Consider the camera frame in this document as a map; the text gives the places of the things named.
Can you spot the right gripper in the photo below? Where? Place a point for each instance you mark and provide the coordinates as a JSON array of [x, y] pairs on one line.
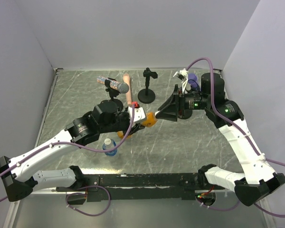
[[169, 111]]

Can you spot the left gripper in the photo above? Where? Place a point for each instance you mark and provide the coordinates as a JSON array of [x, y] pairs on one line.
[[136, 128]]

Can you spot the orange juice bottle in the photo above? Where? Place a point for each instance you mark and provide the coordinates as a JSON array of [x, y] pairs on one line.
[[149, 122]]

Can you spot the blue label water bottle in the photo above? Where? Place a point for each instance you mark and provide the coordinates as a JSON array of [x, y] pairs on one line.
[[110, 151]]

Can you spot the white water bottle cap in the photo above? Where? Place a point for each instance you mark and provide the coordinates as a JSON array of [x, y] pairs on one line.
[[107, 141]]

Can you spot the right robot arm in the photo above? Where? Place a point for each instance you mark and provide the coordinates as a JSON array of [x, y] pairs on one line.
[[258, 178]]

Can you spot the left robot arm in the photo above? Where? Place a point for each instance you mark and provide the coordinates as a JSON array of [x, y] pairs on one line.
[[23, 175]]

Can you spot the empty clip stand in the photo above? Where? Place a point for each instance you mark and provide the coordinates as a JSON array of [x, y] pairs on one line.
[[146, 95]]

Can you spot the glitter microphone stand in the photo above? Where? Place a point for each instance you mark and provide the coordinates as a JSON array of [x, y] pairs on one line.
[[113, 96]]

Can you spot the purple microphone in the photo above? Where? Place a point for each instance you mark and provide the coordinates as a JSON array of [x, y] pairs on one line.
[[193, 81]]

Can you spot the glitter microphone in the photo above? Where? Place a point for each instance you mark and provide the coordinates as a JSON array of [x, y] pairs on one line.
[[122, 87]]

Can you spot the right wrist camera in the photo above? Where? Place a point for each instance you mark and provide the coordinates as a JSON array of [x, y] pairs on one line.
[[183, 76]]

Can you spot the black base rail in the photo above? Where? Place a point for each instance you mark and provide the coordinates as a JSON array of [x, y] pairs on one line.
[[183, 186]]

